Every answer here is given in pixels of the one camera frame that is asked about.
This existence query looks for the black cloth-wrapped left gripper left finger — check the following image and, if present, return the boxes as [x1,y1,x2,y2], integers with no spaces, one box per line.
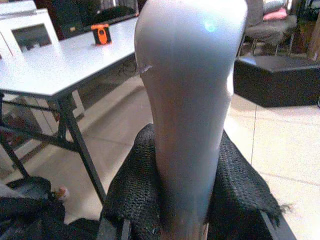
[96,123,173,240]

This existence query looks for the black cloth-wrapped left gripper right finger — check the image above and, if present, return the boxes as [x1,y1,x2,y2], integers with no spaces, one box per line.
[206,129,298,240]

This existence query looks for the small pink white object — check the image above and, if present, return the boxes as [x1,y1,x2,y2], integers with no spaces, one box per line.
[56,187,70,201]

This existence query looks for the black cloth bundle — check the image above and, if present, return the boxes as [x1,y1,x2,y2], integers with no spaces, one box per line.
[0,176,101,240]

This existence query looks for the black low box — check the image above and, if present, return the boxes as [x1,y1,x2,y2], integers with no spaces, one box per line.
[233,55,320,108]

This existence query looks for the white folding table black legs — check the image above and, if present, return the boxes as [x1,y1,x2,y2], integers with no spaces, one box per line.
[0,16,141,205]

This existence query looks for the orange and black device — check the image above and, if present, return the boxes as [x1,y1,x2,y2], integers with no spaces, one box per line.
[90,24,112,47]

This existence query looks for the grey chair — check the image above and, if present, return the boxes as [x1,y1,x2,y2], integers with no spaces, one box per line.
[239,0,299,57]

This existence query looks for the pink cushion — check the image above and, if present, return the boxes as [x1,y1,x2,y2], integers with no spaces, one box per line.
[262,8,288,22]

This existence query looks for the white cabinet with opening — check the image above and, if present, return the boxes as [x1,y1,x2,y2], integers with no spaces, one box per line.
[0,0,60,60]

